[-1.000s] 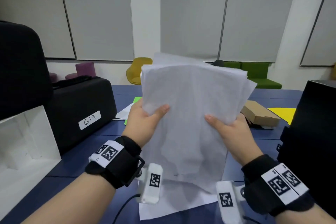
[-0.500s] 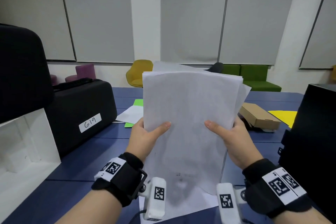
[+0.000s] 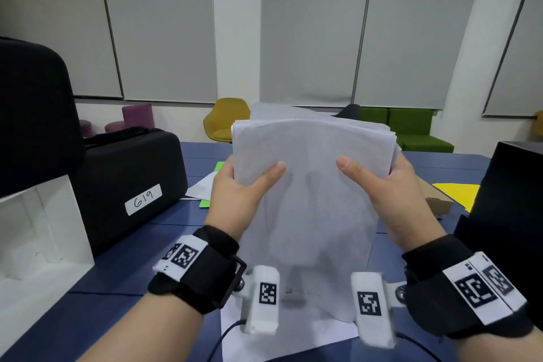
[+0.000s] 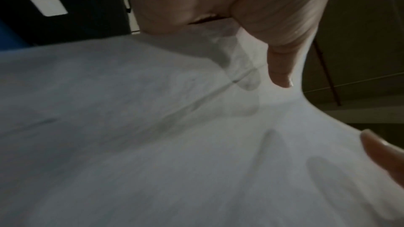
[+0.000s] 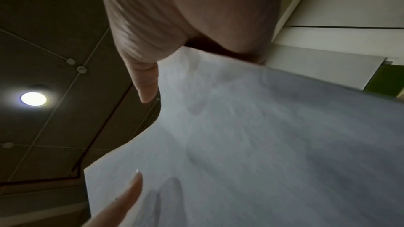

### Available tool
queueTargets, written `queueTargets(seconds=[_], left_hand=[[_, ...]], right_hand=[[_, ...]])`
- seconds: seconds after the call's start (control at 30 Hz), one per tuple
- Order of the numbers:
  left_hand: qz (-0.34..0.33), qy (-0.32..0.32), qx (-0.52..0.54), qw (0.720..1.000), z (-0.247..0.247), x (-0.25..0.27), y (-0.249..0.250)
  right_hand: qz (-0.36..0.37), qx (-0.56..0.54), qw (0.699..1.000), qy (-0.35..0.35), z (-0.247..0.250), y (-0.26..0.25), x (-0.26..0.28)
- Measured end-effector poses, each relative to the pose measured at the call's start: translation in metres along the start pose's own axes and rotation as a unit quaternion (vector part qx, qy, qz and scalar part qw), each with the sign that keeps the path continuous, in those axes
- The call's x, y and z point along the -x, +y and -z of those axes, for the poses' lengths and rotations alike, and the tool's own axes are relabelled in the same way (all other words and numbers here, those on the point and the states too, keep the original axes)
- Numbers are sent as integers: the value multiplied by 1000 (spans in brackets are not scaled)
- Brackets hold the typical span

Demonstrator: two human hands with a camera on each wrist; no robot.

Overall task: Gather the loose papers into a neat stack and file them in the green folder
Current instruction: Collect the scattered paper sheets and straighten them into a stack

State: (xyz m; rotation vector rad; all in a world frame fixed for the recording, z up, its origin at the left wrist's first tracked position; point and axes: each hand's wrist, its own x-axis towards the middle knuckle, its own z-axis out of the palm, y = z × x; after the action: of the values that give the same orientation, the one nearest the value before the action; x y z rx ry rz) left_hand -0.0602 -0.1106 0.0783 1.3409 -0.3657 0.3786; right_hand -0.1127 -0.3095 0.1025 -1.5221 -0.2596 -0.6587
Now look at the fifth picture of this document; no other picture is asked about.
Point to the grey roller blind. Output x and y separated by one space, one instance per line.
347 1
322 69

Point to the person's left hand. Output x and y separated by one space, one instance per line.
126 201

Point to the person's right hand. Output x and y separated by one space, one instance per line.
189 9

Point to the neat white paper sheaf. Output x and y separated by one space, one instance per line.
252 146

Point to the round ceiling lamp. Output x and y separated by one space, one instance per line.
33 99

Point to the small round ceiling fitting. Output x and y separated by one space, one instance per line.
71 61
81 69

